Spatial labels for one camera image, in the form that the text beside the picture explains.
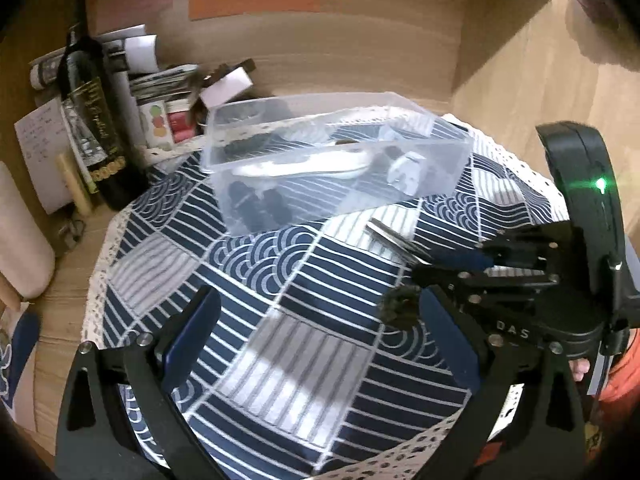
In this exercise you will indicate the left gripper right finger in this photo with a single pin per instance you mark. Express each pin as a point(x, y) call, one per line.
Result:
point(524, 420)

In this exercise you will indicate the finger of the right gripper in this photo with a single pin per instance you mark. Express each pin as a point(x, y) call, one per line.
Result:
point(444, 278)
point(461, 259)

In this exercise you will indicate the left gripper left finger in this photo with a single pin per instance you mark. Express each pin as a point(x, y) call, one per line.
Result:
point(95, 439)

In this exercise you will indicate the metal corkscrew opener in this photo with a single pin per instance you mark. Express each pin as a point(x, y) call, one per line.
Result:
point(412, 254)

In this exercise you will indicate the small white box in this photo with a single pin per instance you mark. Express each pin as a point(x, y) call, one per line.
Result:
point(406, 173)

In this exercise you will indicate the white curved handle tool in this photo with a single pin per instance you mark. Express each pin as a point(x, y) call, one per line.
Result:
point(342, 164)

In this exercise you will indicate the person's hand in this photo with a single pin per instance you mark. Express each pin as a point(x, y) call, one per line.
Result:
point(579, 368)

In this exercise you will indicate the blue patterned table mat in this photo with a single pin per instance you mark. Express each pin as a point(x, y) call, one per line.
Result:
point(299, 377)

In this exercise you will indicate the pink cylindrical mug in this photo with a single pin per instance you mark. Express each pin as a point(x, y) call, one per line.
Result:
point(27, 257)

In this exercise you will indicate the clear plastic storage box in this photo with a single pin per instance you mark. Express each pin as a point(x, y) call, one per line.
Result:
point(384, 123)

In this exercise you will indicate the white card box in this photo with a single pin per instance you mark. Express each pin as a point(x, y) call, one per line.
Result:
point(226, 89)

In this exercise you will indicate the white handwritten note paper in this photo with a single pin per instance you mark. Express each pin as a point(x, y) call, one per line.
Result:
point(42, 136)

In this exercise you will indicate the stack of books and papers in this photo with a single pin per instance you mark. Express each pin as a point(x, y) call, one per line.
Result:
point(159, 109)

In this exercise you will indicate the dark wine bottle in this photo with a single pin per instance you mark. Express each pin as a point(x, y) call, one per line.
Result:
point(91, 109)

